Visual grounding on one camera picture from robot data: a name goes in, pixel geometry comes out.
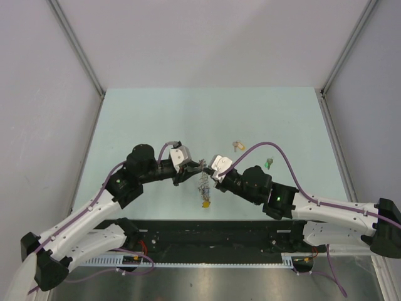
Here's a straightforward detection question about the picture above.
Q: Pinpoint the metal keyring disc with keys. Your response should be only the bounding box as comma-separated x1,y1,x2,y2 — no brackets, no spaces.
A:
198,159,211,209

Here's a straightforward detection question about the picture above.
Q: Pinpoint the green tagged key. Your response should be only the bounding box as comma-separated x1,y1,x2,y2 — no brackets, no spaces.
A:
264,157,274,170

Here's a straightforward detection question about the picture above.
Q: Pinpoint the purple cable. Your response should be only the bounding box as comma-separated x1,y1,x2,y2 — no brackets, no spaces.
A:
26,140,181,295
217,141,401,297

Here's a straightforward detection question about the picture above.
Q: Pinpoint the right aluminium frame rail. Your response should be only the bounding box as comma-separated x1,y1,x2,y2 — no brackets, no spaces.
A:
319,0,401,301

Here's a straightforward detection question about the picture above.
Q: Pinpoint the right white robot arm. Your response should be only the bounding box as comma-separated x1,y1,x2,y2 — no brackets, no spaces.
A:
173,166,400,259

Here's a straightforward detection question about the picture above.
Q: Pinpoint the yellow tagged key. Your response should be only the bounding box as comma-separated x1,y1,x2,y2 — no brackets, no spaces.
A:
232,140,246,152

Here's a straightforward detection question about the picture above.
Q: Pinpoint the white slotted cable duct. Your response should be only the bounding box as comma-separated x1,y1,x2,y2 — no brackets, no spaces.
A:
84,252,317,269

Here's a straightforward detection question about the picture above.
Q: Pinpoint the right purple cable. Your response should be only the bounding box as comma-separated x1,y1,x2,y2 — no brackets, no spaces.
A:
217,141,401,297

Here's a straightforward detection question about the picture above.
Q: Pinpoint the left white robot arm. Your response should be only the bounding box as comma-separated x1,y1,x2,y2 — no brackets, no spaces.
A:
20,142,203,291

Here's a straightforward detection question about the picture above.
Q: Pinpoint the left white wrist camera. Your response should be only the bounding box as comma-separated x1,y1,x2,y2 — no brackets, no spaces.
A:
169,142,192,173

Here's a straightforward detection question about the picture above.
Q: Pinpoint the aluminium frame rail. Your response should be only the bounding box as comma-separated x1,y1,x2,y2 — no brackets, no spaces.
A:
319,0,401,301
46,0,106,98

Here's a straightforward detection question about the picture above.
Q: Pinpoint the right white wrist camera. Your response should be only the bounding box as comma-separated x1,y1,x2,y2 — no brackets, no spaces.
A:
209,155,233,182

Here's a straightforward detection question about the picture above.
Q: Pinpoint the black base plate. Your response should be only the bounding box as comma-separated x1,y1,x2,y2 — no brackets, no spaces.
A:
64,219,328,255

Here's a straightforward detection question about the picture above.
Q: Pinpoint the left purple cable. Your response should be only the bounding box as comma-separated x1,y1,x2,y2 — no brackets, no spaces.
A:
26,140,181,295

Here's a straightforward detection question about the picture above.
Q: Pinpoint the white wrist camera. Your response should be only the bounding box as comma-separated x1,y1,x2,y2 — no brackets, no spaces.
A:
209,155,233,182
169,142,192,173

